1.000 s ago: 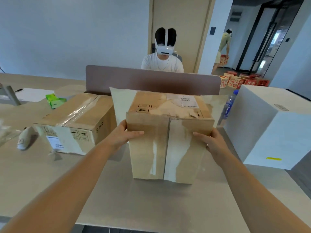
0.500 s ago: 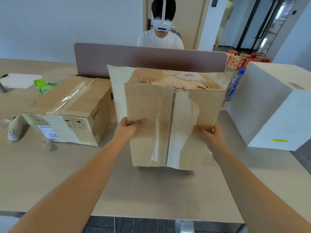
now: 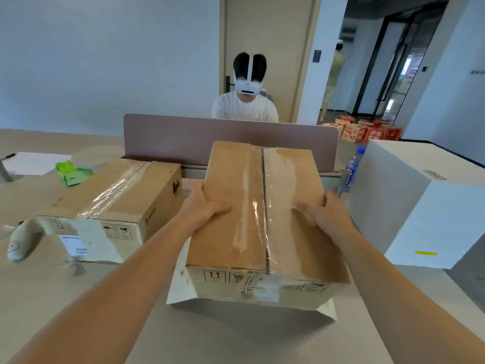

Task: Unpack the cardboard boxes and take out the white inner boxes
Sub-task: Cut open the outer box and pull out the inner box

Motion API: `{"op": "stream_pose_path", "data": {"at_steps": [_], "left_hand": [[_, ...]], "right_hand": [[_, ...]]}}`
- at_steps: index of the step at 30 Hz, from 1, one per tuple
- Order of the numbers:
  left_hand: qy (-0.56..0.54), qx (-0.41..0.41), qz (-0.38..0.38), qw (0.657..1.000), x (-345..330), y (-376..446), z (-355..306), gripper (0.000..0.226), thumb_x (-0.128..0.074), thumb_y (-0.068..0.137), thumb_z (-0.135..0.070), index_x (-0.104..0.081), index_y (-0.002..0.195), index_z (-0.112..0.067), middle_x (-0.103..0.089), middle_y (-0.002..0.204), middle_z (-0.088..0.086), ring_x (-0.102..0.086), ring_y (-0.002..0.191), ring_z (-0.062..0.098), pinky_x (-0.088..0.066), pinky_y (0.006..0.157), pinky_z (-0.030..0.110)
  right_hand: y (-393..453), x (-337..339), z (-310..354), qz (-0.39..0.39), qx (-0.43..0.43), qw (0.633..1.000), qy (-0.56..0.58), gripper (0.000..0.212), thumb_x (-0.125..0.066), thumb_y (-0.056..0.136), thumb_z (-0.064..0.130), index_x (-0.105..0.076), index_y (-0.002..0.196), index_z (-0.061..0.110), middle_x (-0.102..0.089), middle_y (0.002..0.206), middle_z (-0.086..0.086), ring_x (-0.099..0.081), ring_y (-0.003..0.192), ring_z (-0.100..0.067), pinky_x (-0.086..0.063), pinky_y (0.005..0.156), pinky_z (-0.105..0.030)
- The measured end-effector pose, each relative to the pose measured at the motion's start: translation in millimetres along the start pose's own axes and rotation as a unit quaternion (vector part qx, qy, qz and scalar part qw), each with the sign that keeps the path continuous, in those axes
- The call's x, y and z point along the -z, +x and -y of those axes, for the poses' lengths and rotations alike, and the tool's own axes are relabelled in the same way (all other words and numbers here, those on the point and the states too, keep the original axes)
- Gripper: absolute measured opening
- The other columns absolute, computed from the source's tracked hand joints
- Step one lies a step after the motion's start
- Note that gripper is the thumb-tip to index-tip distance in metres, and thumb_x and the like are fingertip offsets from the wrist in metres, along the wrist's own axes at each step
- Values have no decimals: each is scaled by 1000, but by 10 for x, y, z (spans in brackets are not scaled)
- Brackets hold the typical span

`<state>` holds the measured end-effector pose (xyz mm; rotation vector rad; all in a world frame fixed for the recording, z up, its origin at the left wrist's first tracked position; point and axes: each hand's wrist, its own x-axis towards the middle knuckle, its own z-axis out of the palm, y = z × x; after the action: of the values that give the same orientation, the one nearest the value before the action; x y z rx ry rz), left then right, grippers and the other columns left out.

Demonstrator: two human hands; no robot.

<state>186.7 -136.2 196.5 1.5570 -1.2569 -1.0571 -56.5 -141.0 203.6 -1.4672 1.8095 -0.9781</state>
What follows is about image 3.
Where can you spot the person's right hand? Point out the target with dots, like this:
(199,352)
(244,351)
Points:
(335,223)

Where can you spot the beige round lid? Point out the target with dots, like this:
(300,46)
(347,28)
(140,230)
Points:
(96,157)

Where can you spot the blue water bottle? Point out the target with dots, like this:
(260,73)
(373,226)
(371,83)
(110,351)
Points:
(355,164)

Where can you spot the white paper sheet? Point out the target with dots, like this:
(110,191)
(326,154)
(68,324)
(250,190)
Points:
(36,162)

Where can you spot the white handheld controller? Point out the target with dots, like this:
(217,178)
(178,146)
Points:
(22,238)

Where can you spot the person's right forearm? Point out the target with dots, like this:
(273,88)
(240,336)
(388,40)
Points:
(401,307)

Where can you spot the pile of red boxes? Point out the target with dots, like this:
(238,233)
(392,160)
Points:
(363,130)

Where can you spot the large white box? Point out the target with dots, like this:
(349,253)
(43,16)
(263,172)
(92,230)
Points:
(413,200)

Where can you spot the mauve desk divider panel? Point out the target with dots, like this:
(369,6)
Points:
(182,142)

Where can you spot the green tissue packet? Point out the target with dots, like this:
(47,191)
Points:
(72,173)

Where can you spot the black pen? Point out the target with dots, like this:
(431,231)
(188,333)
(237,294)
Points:
(7,156)

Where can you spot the dark wall access panel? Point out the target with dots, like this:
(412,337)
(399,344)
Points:
(316,56)

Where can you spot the beige wooden door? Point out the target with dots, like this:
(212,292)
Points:
(280,45)

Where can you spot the person's right thumb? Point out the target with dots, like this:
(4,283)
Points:
(309,210)

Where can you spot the cardboard box with black print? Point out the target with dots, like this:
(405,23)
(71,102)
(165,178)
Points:
(113,200)

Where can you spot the white headset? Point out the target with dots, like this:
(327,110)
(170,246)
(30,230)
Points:
(247,86)

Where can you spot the person's left hand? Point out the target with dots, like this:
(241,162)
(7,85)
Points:
(195,216)

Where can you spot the person's left forearm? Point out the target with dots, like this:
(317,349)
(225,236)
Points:
(113,299)

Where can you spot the taped brown cardboard box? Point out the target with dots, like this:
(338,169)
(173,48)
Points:
(250,231)

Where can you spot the person's left thumb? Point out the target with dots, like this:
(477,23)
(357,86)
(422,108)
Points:
(218,209)

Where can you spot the black framed glass door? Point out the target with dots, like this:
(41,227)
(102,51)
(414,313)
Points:
(398,64)

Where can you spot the grey office chair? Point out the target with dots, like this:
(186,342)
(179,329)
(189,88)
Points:
(268,97)

